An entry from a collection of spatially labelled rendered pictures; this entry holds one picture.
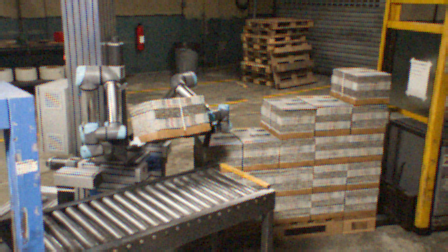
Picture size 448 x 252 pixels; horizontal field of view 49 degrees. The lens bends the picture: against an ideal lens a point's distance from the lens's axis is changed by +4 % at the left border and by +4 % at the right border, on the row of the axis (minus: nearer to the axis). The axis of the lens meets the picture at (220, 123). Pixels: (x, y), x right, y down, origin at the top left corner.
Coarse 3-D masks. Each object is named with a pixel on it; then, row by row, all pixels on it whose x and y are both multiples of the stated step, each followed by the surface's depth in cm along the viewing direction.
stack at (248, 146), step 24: (216, 144) 342; (240, 144) 346; (264, 144) 352; (288, 144) 358; (312, 144) 364; (336, 144) 370; (288, 168) 364; (312, 168) 369; (336, 168) 375; (336, 192) 381; (288, 216) 375
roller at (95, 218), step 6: (84, 204) 251; (78, 210) 251; (84, 210) 247; (90, 210) 245; (90, 216) 241; (96, 216) 239; (96, 222) 236; (102, 222) 233; (108, 222) 233; (102, 228) 231; (108, 228) 228; (114, 228) 227; (108, 234) 226; (114, 234) 223; (120, 234) 222
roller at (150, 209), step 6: (126, 192) 267; (132, 192) 267; (132, 198) 261; (138, 198) 259; (138, 204) 256; (144, 204) 253; (150, 204) 253; (144, 210) 251; (150, 210) 247; (156, 210) 245; (156, 216) 242; (162, 216) 240; (168, 216) 240; (162, 222) 238
